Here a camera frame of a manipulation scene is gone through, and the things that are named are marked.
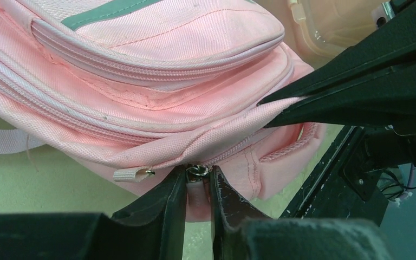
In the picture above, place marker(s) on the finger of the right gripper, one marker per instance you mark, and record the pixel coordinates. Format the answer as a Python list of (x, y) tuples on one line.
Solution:
[(393, 44), (380, 99)]

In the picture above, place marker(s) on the pink translucent plastic box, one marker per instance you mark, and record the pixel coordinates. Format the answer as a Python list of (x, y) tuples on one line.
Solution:
[(319, 30)]

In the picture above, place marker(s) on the pink student backpack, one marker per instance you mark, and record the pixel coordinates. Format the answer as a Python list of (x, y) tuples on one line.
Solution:
[(131, 89)]

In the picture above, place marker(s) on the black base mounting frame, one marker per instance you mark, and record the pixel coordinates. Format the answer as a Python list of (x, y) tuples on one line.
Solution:
[(344, 183)]

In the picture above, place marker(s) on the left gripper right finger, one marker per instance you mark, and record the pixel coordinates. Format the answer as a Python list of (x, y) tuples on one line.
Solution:
[(242, 231)]

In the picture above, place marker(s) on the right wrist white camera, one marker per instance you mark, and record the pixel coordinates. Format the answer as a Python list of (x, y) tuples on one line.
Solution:
[(382, 14)]

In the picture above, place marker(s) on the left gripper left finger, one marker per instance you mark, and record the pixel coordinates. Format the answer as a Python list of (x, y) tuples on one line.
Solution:
[(151, 227)]

